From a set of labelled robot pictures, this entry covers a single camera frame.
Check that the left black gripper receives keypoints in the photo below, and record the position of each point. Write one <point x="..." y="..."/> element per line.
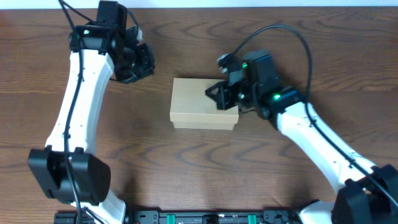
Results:
<point x="147" y="62"/>

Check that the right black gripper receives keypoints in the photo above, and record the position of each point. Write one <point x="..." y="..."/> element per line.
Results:
<point x="222" y="102"/>

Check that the brown cardboard box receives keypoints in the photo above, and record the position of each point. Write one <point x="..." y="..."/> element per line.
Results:
<point x="190" y="108"/>

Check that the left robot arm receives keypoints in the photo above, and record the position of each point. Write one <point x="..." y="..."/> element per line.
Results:
<point x="67" y="168"/>

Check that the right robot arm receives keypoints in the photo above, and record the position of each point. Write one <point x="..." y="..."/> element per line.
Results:
<point x="365" y="193"/>

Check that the black mounting rail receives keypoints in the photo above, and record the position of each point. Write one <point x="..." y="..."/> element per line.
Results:
<point x="213" y="217"/>

